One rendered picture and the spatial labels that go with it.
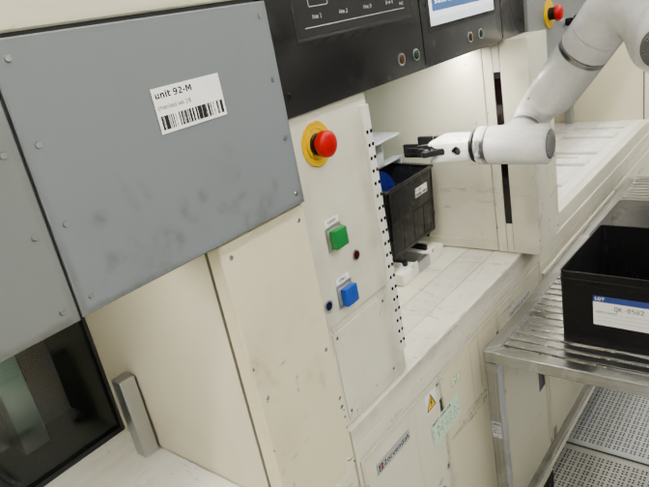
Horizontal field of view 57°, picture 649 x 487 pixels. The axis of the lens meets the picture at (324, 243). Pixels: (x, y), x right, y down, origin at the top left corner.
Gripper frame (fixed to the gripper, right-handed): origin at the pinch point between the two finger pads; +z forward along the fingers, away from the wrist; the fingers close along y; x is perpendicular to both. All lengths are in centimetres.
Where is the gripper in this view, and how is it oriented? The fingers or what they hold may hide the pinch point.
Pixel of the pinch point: (417, 146)
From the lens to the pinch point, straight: 147.2
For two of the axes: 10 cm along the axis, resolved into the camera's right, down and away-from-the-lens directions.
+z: -7.8, -0.8, 6.2
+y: 6.0, -3.9, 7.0
